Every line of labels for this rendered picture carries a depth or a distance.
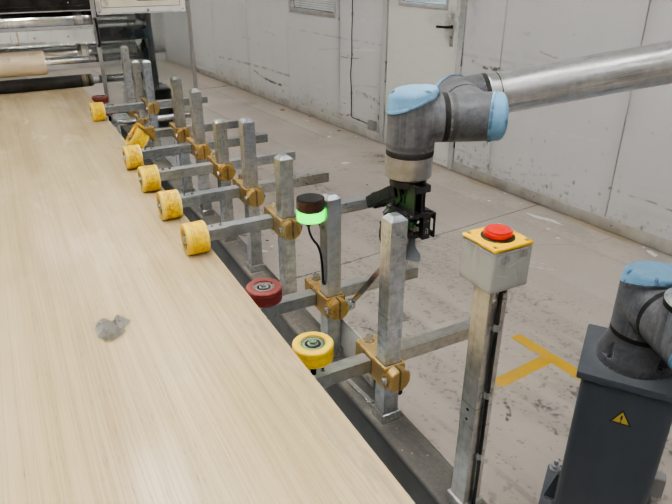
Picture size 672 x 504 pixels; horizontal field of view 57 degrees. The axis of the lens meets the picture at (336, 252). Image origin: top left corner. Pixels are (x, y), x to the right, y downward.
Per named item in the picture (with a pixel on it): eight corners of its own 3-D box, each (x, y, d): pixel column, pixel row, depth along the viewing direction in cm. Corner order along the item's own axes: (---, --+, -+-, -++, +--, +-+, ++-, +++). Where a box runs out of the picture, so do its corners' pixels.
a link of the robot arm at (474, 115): (496, 83, 118) (433, 84, 118) (517, 96, 108) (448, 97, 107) (491, 131, 123) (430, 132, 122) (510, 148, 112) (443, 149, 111)
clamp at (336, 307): (323, 291, 153) (322, 273, 150) (349, 317, 142) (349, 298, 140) (302, 297, 150) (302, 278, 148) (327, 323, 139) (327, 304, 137)
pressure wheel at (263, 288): (275, 315, 147) (273, 272, 142) (289, 331, 141) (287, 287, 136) (243, 323, 144) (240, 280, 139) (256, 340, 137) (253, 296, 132)
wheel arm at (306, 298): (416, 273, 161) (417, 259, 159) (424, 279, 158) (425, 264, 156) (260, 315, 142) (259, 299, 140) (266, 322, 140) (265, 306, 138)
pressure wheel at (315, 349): (300, 373, 127) (298, 326, 122) (338, 379, 125) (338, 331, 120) (288, 398, 120) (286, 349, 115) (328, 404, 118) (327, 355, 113)
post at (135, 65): (151, 157, 313) (137, 59, 292) (152, 159, 311) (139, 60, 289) (144, 158, 312) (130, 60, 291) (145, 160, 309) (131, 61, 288)
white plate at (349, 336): (322, 330, 159) (322, 296, 154) (374, 386, 138) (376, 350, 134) (320, 330, 158) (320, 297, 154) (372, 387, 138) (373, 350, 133)
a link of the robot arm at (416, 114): (448, 91, 107) (391, 92, 106) (443, 160, 112) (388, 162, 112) (436, 81, 115) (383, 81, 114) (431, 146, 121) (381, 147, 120)
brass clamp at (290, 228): (283, 219, 168) (282, 201, 166) (304, 237, 157) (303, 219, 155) (262, 223, 166) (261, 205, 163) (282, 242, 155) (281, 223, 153)
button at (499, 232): (498, 232, 89) (500, 221, 88) (518, 242, 86) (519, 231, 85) (476, 237, 87) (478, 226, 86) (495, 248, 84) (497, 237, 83)
